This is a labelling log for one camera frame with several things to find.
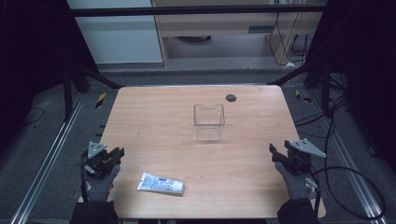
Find white and blue toothpaste tube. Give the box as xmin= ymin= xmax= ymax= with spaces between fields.
xmin=136 ymin=172 xmax=187 ymax=197

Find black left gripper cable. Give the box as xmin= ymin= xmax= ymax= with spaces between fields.
xmin=79 ymin=161 xmax=89 ymax=203

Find person's left hand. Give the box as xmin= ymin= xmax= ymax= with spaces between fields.
xmin=83 ymin=163 xmax=121 ymax=203

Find person's right hand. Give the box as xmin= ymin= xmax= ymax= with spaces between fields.
xmin=274 ymin=161 xmax=313 ymax=201

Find white cabinet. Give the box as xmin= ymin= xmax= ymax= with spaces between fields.
xmin=65 ymin=0 xmax=164 ymax=65

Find aluminium floor rail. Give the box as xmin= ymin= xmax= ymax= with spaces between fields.
xmin=306 ymin=88 xmax=390 ymax=224
xmin=8 ymin=92 xmax=88 ymax=224

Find black floor cables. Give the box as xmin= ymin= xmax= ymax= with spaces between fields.
xmin=293 ymin=73 xmax=350 ymax=139

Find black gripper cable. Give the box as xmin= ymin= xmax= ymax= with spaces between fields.
xmin=306 ymin=165 xmax=388 ymax=220
xmin=79 ymin=161 xmax=89 ymax=203

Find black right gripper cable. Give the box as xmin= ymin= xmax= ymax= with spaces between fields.
xmin=306 ymin=165 xmax=388 ymax=220

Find light wooden desk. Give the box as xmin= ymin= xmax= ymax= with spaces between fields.
xmin=150 ymin=0 xmax=329 ymax=69

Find black hanging cables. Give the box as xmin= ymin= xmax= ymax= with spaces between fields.
xmin=268 ymin=11 xmax=310 ymax=67

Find yellow and black tape strip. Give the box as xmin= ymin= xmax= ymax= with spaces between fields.
xmin=294 ymin=89 xmax=313 ymax=105
xmin=94 ymin=91 xmax=107 ymax=109

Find black metal stand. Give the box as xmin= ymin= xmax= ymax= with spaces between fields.
xmin=267 ymin=57 xmax=332 ymax=119
xmin=61 ymin=62 xmax=125 ymax=123

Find thin black floor cable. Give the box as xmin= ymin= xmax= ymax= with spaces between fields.
xmin=21 ymin=106 xmax=46 ymax=127

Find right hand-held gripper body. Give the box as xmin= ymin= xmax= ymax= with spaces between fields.
xmin=283 ymin=138 xmax=328 ymax=175

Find clear plastic square container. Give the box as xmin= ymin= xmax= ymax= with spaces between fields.
xmin=192 ymin=103 xmax=226 ymax=143

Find black metal crossbar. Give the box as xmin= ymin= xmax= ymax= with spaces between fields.
xmin=68 ymin=4 xmax=327 ymax=17

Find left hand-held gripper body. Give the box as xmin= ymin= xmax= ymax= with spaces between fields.
xmin=80 ymin=141 xmax=121 ymax=179

